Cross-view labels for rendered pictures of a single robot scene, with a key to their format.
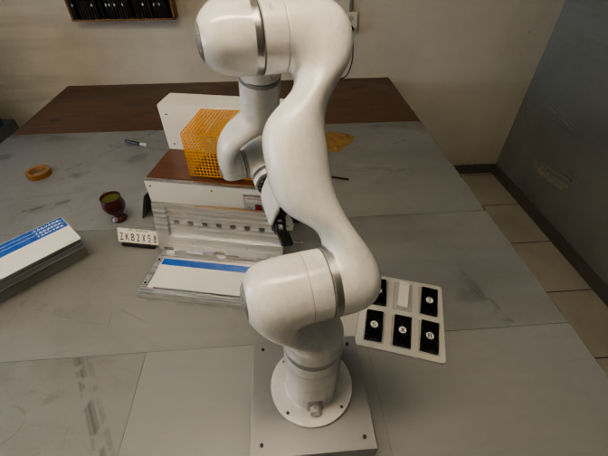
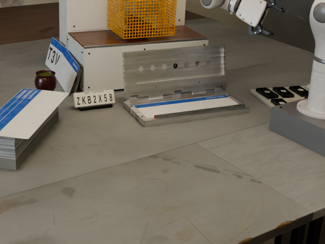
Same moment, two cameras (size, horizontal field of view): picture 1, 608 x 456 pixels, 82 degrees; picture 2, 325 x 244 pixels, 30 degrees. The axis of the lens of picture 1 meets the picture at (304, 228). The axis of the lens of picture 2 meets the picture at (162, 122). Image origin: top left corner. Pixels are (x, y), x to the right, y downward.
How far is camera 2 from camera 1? 1.87 m
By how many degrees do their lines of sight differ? 34
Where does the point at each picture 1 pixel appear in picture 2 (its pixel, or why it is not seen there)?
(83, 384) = (177, 161)
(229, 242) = (185, 78)
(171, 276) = (156, 111)
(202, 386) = (253, 144)
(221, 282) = (197, 106)
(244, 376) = (272, 135)
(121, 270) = (104, 120)
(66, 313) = (101, 144)
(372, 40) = not seen: outside the picture
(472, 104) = (214, 17)
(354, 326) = not seen: hidden behind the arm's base
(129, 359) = (189, 147)
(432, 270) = not seen: hidden behind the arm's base
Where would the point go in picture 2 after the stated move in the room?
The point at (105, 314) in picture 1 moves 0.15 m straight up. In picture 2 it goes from (133, 138) to (135, 97)
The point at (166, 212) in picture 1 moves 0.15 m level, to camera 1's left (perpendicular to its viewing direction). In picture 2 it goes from (134, 60) to (98, 65)
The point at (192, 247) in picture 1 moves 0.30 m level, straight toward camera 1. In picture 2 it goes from (155, 91) to (224, 110)
